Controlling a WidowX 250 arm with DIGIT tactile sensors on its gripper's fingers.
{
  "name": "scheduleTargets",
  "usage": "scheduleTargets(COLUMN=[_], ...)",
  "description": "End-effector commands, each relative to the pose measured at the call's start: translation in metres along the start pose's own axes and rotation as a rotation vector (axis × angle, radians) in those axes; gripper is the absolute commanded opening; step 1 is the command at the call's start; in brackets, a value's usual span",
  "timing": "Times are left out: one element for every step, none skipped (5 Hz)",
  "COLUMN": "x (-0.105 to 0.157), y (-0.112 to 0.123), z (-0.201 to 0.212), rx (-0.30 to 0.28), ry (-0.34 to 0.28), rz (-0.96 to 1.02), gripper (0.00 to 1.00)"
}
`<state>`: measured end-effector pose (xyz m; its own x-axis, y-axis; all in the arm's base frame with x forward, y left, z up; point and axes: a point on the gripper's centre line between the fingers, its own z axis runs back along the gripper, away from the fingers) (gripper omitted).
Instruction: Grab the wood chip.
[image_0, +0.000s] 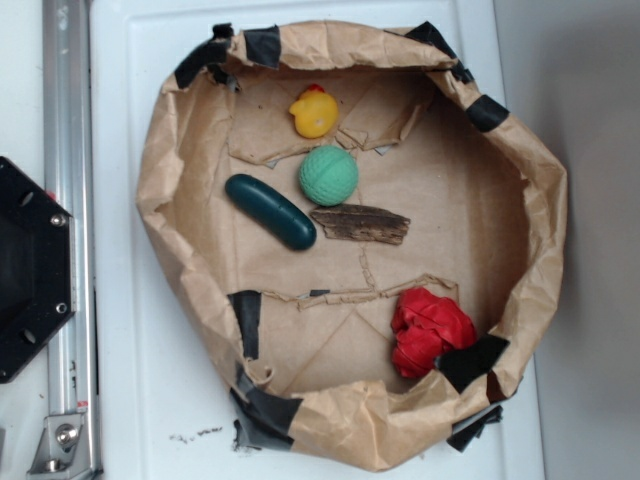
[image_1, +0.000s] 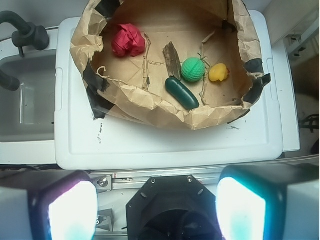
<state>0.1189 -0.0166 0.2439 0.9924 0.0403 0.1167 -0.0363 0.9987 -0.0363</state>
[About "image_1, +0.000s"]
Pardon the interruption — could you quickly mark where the dark green toy cucumber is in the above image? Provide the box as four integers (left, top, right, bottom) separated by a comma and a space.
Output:
165, 77, 200, 111

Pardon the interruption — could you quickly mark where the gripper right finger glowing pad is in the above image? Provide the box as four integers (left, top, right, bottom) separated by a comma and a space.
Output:
215, 163, 320, 240

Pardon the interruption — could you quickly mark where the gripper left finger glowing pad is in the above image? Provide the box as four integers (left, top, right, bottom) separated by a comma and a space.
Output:
0, 170, 98, 240

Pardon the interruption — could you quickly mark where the clear plastic bin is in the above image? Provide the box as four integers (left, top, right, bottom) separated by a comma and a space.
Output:
0, 50, 56, 143

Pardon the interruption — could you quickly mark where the yellow rubber duck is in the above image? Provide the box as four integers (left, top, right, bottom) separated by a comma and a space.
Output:
208, 63, 230, 82

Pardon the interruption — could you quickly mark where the black hose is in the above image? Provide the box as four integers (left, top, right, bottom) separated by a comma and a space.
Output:
0, 66, 21, 92

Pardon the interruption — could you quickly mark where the red crumpled paper ball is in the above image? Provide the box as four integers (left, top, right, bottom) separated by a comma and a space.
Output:
111, 23, 146, 57

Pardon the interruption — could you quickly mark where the black octagonal mount plate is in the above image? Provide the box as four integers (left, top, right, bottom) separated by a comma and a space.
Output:
126, 175, 223, 240

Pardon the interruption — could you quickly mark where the green textured ball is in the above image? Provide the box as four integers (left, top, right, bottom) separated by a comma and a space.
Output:
181, 57, 206, 83

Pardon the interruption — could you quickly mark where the aluminium extrusion rail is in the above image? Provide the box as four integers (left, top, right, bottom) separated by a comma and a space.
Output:
87, 165, 225, 193

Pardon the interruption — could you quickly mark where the brown wood chip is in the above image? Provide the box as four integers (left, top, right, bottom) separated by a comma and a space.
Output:
162, 41, 182, 81

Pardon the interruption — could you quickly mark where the brown paper bag tray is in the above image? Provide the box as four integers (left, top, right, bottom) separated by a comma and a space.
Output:
70, 0, 271, 130

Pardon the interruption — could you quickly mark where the white plastic bin lid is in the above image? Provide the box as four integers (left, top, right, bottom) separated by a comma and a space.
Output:
54, 17, 284, 170

